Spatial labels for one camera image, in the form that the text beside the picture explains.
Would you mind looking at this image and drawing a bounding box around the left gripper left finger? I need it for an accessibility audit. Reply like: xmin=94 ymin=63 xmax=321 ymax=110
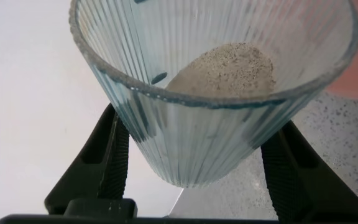
xmin=44 ymin=103 xmax=131 ymax=215

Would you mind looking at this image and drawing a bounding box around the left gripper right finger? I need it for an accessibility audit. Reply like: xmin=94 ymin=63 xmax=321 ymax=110
xmin=260 ymin=120 xmax=358 ymax=223

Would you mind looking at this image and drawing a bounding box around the ribbed clear glass cup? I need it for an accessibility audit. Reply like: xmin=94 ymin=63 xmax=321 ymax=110
xmin=68 ymin=0 xmax=358 ymax=189

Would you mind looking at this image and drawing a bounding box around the pale speckled powder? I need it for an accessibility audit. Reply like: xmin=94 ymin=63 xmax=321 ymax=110
xmin=165 ymin=42 xmax=277 ymax=100

